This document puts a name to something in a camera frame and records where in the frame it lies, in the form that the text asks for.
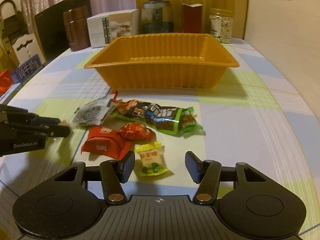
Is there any red square snack pack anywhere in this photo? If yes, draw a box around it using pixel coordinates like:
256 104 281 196
81 126 132 160

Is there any yellow green candy packet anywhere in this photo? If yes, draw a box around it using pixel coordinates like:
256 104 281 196
135 141 169 177

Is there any small red candy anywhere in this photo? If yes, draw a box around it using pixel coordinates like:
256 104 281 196
118 122 155 141

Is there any green black snack bag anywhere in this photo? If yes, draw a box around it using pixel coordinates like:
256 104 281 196
112 99 203 135

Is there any clear black seaweed packet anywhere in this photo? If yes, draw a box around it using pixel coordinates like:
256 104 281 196
72 90 118 126

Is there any red box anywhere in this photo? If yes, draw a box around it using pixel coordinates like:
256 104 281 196
0 69 14 96

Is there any blue milk carton box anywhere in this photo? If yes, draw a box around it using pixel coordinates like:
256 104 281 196
11 54 43 86

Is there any checkered tablecloth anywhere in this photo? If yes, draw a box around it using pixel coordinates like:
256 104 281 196
1 39 319 239

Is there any black glossy panel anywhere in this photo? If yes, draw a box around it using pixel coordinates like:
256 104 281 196
35 0 92 62

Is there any orange plastic tray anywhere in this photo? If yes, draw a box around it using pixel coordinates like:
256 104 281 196
84 33 239 89

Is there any brown cylindrical canister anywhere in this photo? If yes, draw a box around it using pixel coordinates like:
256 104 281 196
63 5 91 51

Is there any white product box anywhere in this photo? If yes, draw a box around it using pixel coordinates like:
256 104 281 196
87 9 139 48

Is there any plastic jar of nuts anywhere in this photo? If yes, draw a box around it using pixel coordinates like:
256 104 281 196
209 8 234 44

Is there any dark red open carton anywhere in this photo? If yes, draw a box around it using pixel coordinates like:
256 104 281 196
180 0 202 34

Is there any dark green glass jar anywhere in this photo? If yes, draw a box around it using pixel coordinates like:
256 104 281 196
141 0 174 34

